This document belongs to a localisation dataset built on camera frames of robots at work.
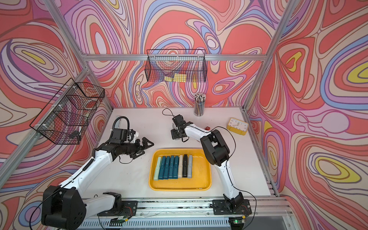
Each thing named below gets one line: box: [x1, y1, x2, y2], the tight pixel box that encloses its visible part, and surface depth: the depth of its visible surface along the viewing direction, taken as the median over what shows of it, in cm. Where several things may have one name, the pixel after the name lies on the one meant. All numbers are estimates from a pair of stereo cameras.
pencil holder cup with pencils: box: [193, 92, 207, 117], surface depth 108 cm
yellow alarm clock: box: [227, 117, 250, 136], surface depth 107 cm
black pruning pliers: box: [182, 154, 188, 178], surface depth 86 cm
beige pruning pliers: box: [178, 154, 184, 179], surface depth 86 cm
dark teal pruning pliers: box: [158, 156, 166, 180], surface depth 86 cm
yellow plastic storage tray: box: [148, 148, 212, 192], surface depth 86 cm
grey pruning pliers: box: [187, 154, 194, 179], surface depth 86 cm
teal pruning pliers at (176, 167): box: [173, 155, 180, 180], surface depth 86 cm
